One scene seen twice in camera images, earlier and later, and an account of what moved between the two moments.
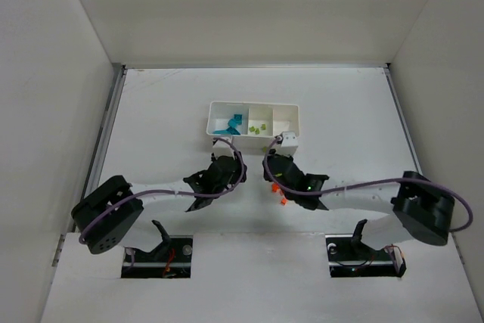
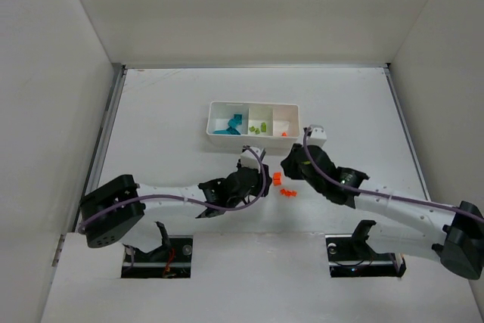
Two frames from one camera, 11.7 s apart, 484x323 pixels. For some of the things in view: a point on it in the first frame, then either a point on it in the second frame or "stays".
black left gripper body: (224, 166) to (261, 178)
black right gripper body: (282, 166) to (293, 164)
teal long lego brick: (232, 122) stays
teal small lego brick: (233, 131) stays
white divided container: (252, 125) stays
